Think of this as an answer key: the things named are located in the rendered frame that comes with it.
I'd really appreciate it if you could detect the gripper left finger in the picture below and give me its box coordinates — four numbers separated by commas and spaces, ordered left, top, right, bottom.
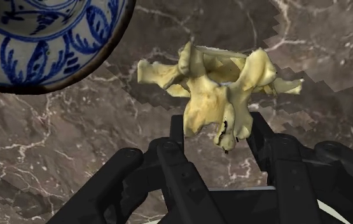
46, 114, 226, 224

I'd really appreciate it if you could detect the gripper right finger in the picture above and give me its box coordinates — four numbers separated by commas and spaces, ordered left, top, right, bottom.
246, 111, 353, 224

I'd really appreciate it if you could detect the pale yellow vertebra bone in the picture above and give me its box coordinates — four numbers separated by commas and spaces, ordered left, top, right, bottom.
137, 41, 303, 154

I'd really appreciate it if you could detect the white bowl with blue pattern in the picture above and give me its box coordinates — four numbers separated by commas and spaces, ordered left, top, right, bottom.
0, 0, 137, 95

